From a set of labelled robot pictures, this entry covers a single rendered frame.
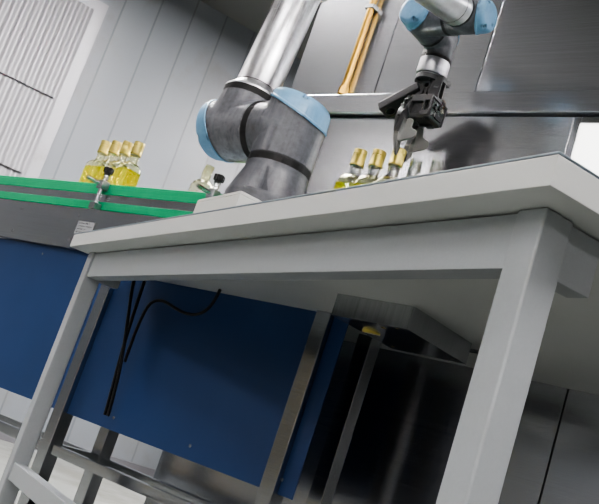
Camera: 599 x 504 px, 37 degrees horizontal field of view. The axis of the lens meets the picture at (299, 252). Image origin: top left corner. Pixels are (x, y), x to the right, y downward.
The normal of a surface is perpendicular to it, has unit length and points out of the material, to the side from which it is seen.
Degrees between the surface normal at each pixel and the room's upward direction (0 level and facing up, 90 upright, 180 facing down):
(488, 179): 90
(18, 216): 90
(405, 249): 90
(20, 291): 90
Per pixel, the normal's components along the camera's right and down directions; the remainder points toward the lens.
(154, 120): 0.50, -0.03
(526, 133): -0.58, -0.36
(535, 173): -0.81, -0.37
